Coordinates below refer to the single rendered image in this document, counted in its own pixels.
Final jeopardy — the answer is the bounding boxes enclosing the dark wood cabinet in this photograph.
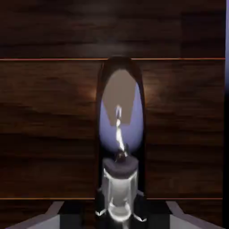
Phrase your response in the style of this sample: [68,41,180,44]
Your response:
[0,0,226,229]

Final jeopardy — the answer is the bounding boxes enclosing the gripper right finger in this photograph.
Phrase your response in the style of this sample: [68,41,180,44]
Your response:
[145,200,223,229]

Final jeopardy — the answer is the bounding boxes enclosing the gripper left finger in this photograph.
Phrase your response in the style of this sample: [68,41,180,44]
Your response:
[4,200,97,229]

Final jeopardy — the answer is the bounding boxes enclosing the dark wood cabinet door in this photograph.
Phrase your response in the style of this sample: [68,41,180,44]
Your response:
[0,0,226,59]
[0,199,224,229]
[0,59,226,199]

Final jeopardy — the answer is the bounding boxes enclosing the curved shiny metal handle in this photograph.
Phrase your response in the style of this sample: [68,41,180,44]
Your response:
[94,56,148,229]

